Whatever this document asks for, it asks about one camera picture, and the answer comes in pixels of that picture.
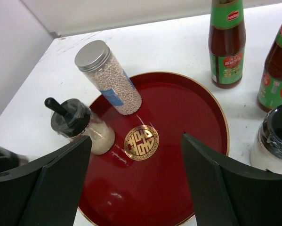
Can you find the sauce bottle yellow cap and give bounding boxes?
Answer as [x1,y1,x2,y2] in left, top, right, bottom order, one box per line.
[257,24,282,112]
[208,0,246,89]

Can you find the black grinder-top shaker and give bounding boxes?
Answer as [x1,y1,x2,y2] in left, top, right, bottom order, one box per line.
[250,105,282,174]
[0,146,29,173]

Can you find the black-cap glass jar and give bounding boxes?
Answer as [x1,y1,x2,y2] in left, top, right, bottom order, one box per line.
[44,97,115,155]

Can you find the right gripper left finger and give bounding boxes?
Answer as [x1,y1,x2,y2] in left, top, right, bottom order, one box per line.
[0,136,92,226]

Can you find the silver-lid spice jar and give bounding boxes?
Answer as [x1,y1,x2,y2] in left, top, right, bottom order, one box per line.
[74,40,142,115]

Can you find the red round lacquer tray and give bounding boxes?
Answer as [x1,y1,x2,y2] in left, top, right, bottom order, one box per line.
[79,72,230,226]

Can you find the sauce bottle yellow cap front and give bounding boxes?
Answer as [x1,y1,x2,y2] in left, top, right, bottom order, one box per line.
[257,24,282,112]

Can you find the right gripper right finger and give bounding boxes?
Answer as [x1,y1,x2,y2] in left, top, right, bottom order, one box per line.
[181,133,282,226]

